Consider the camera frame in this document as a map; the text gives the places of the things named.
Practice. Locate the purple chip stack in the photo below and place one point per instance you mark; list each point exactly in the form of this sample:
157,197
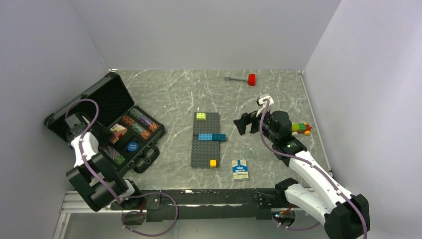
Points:
145,120

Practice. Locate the green striped chip stack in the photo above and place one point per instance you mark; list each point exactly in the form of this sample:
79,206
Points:
113,154

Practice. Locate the lime green lego brick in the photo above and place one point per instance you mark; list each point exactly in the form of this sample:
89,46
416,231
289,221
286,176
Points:
201,116

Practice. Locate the black poker chip case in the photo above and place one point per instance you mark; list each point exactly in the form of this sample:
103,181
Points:
108,100

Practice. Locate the lower grey lego baseplate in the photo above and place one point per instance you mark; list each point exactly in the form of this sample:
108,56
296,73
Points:
204,151

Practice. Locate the red block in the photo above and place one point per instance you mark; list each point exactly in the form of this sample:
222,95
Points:
251,81

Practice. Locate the clear round plastic disc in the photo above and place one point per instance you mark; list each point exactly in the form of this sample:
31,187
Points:
247,154

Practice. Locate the grey cylinder tool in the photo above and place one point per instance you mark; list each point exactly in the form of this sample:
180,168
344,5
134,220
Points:
229,78

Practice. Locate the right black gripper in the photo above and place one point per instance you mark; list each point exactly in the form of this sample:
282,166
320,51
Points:
246,119

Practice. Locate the colourful lego toy car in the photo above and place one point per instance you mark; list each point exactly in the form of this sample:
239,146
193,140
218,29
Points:
303,128

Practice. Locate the red playing card deck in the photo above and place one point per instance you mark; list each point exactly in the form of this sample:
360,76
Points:
118,131

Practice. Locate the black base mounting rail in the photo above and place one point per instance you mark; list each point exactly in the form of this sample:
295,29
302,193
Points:
258,203

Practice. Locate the dark blue lego brick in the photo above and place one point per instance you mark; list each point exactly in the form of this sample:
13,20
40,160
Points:
221,137

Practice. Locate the small yellow lego brick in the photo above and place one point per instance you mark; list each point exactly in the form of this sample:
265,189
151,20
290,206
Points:
213,163

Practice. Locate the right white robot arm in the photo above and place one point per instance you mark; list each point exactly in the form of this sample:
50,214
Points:
342,214

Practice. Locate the orange black chip stack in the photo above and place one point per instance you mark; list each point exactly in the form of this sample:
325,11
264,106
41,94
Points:
128,120

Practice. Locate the light blue lego brick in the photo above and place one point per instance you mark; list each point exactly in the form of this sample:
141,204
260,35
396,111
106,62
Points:
205,136

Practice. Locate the blue texas holdem card box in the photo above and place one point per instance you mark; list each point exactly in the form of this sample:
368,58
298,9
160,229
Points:
240,169

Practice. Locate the green blue chip stack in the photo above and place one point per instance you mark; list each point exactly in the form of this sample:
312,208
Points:
136,114

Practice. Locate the grey lego baseplate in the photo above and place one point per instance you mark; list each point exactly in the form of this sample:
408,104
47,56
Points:
210,125
204,151

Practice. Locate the upper grey lego baseplate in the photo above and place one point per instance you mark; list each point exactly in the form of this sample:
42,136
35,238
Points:
210,125

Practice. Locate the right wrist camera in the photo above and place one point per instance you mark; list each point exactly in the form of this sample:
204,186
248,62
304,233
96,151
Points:
264,100

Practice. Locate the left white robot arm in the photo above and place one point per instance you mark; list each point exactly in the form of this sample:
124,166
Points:
94,176

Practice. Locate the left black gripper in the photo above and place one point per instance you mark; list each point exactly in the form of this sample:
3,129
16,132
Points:
105,133

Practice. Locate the blue small blind button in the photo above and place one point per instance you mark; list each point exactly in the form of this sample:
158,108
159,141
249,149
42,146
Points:
132,146

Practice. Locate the red tan chip stack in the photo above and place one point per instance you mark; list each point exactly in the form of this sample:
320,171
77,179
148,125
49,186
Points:
153,126

